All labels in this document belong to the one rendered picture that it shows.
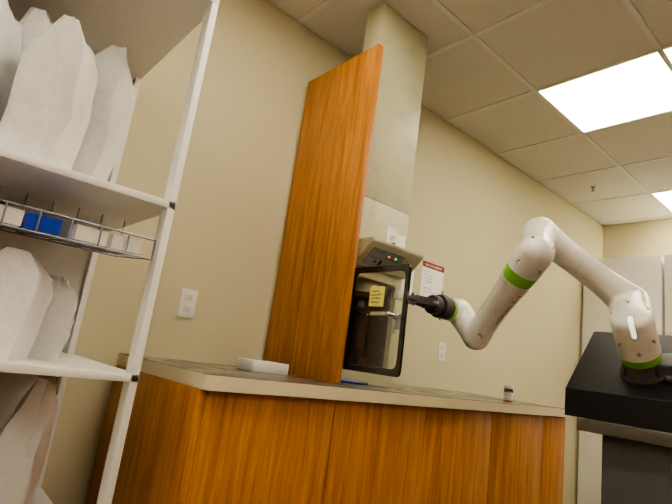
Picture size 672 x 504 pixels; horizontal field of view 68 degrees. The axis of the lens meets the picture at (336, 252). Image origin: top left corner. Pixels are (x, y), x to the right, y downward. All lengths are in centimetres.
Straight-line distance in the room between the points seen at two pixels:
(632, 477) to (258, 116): 201
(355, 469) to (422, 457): 33
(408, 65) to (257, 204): 97
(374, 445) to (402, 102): 150
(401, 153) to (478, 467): 138
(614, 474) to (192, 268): 169
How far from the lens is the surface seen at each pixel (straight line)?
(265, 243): 228
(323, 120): 235
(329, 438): 164
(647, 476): 198
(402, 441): 188
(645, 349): 194
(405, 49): 256
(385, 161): 224
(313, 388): 152
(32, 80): 140
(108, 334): 199
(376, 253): 201
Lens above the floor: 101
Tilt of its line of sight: 12 degrees up
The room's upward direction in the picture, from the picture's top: 8 degrees clockwise
